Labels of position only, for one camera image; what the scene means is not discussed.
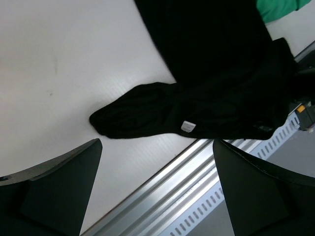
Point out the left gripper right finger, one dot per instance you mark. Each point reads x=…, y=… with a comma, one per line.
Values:
x=261, y=191

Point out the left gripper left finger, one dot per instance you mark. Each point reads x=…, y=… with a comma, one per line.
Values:
x=51, y=198

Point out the black tank top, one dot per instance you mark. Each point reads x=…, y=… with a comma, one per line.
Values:
x=232, y=80

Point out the green tank top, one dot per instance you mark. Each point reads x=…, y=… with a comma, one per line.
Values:
x=272, y=10

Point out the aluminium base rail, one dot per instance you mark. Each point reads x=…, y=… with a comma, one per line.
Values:
x=172, y=202

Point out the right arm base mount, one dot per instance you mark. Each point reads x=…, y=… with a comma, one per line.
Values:
x=302, y=90

